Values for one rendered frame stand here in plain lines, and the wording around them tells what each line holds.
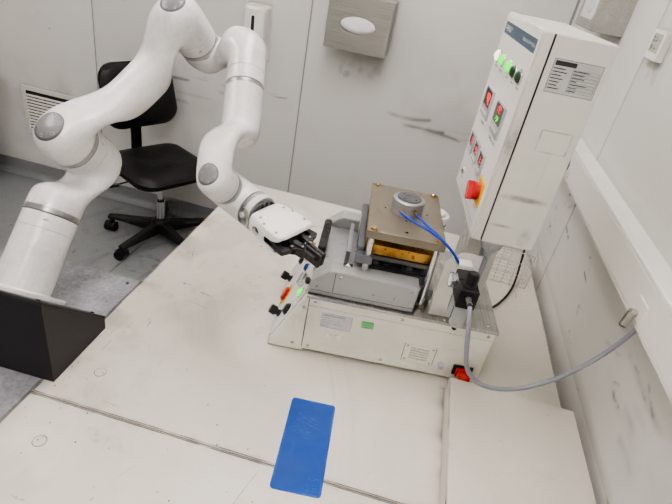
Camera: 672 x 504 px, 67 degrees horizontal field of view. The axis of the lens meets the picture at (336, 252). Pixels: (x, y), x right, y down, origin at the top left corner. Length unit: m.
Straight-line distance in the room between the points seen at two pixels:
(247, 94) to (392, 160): 1.73
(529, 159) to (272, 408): 0.75
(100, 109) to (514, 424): 1.18
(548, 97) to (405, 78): 1.74
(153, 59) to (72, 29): 2.08
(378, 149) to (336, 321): 1.72
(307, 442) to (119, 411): 0.39
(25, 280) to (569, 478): 1.22
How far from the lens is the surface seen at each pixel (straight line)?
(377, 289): 1.18
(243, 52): 1.26
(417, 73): 2.72
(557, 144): 1.07
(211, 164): 1.06
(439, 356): 1.30
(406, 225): 1.19
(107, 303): 1.45
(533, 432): 1.27
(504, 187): 1.08
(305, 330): 1.27
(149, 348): 1.31
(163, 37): 1.32
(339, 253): 1.29
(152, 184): 2.70
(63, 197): 1.30
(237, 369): 1.25
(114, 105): 1.32
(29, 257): 1.28
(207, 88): 3.03
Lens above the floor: 1.64
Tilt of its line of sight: 31 degrees down
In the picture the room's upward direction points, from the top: 11 degrees clockwise
